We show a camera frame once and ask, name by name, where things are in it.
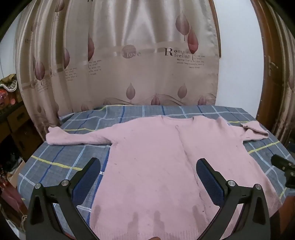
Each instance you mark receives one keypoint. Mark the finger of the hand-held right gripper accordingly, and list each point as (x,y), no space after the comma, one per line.
(280,161)
(291,181)

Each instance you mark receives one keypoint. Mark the brown cardboard box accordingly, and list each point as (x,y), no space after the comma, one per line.
(16,172)

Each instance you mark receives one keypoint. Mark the gold trimmed decorative cloth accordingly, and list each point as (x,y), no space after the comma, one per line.
(8,84)

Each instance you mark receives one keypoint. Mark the beige leaf printed curtain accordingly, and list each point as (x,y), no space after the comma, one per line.
(115,69)

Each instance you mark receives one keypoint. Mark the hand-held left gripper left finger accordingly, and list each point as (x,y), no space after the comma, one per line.
(85,184)

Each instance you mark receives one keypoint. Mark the blue grey checked blanket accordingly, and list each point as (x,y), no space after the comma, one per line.
(60,157)

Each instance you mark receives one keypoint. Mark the red bag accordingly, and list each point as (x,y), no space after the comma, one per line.
(11,203)

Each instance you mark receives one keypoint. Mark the pink knitted sweater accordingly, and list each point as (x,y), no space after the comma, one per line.
(149,166)

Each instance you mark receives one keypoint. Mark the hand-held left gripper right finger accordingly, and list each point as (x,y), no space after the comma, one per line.
(210,184)

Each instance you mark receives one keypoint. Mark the dark wooden cabinet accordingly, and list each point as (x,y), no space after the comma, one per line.
(16,124)

